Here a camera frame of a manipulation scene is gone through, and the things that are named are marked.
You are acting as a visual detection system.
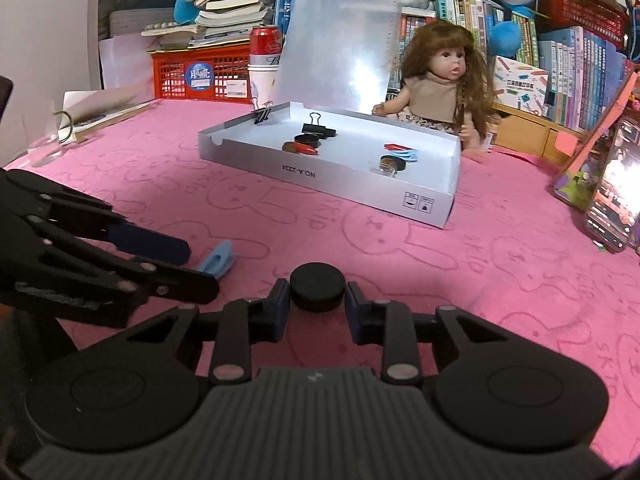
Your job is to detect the wooden drawer unit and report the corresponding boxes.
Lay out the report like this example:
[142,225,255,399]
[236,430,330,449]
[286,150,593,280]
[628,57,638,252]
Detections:
[492,102,586,154]

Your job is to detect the row of shelved books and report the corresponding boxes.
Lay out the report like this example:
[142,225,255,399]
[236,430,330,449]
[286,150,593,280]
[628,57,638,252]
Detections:
[400,0,636,133]

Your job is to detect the stack of worn books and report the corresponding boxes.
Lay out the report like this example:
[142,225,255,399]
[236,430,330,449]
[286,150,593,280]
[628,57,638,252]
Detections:
[142,0,289,54]

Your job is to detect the red drink can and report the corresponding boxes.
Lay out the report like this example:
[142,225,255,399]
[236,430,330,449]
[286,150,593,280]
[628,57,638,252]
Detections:
[248,24,285,69]

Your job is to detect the black round puck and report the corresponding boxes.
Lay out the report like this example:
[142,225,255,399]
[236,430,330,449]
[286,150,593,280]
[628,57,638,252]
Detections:
[289,262,347,314]
[372,157,405,179]

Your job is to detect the smartphone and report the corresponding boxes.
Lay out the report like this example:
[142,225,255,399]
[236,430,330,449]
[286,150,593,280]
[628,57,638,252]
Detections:
[583,117,640,254]

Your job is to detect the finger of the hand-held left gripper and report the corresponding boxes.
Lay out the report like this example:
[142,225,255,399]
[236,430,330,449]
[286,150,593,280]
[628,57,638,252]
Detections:
[7,169,192,267]
[0,222,221,329]

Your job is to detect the white pencil print box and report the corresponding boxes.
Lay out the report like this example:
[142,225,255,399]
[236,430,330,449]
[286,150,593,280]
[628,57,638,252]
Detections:
[492,54,549,121]

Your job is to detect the wooden board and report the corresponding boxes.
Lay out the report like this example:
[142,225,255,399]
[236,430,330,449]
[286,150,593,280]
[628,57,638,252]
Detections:
[62,89,164,147]

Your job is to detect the pink triangular phone stand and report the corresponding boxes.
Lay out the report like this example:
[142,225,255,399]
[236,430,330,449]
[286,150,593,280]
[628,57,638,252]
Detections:
[552,64,640,211]

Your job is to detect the red plastic basket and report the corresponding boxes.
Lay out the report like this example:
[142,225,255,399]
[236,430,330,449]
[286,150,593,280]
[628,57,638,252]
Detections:
[149,44,254,104]
[537,0,629,51]

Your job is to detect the brown haired doll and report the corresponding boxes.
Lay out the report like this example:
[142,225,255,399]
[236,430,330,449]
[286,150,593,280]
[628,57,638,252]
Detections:
[371,19,496,164]

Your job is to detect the clear plastic dome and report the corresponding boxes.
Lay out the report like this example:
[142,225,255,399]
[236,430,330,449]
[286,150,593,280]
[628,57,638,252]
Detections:
[368,153,407,180]

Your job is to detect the translucent clipboard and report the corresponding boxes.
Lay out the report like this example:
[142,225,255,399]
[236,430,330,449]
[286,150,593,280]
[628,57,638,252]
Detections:
[272,0,404,114]

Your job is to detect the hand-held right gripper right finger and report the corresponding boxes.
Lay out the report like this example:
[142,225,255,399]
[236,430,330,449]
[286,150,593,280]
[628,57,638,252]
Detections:
[345,281,508,385]

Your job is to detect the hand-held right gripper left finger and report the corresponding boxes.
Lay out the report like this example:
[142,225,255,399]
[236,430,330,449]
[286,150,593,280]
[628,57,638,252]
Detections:
[125,277,292,385]

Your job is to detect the pink rabbit print towel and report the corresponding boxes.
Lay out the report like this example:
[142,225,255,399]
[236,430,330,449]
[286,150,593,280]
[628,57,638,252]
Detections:
[0,95,640,467]

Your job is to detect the white cardboard box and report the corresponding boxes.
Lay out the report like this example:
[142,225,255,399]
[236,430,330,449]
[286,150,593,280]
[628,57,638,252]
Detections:
[197,101,463,230]

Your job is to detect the stacked white paper cups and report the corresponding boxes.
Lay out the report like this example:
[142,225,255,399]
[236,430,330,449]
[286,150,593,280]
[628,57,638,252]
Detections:
[247,63,281,106]

